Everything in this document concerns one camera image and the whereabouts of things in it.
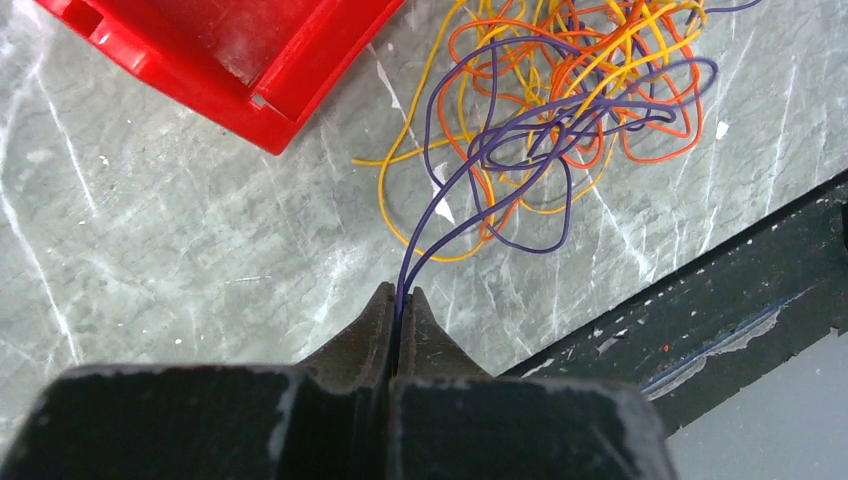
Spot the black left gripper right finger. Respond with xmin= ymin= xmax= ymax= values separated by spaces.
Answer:
xmin=387 ymin=289 xmax=677 ymax=479

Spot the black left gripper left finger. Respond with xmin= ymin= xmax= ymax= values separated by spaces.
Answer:
xmin=1 ymin=283 xmax=395 ymax=479

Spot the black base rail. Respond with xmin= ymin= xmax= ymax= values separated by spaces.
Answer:
xmin=510 ymin=174 xmax=847 ymax=431

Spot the red plastic bin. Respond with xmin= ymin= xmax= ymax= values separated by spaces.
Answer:
xmin=41 ymin=0 xmax=402 ymax=155

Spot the yellow wire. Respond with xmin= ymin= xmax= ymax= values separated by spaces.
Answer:
xmin=351 ymin=0 xmax=709 ymax=264

